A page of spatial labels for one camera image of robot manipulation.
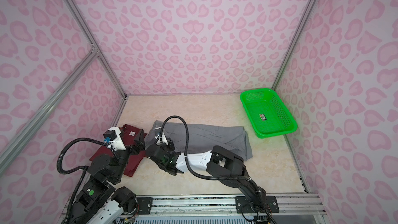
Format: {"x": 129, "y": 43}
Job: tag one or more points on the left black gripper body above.
{"x": 130, "y": 150}

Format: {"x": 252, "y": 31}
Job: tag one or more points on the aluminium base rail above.
{"x": 290, "y": 208}

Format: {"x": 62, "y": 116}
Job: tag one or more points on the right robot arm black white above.
{"x": 218, "y": 164}

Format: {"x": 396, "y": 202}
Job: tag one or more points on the right rear aluminium frame post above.
{"x": 299, "y": 30}

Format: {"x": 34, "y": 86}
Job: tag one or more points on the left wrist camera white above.
{"x": 113, "y": 139}

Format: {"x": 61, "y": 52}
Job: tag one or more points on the green plastic basket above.
{"x": 267, "y": 113}

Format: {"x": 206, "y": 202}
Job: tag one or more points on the grey long sleeve shirt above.
{"x": 203, "y": 138}

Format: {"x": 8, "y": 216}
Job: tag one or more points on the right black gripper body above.
{"x": 168, "y": 148}

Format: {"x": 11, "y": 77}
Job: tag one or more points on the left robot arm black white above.
{"x": 95, "y": 198}

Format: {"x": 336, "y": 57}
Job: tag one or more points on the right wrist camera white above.
{"x": 165, "y": 142}

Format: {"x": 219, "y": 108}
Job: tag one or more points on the left aluminium frame diagonal strut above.
{"x": 21, "y": 139}

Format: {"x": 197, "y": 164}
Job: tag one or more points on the left rear aluminium frame post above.
{"x": 88, "y": 34}

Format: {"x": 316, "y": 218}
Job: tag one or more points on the aluminium frame post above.
{"x": 299, "y": 30}
{"x": 88, "y": 34}

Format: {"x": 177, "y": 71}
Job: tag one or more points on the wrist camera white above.
{"x": 113, "y": 139}
{"x": 165, "y": 142}

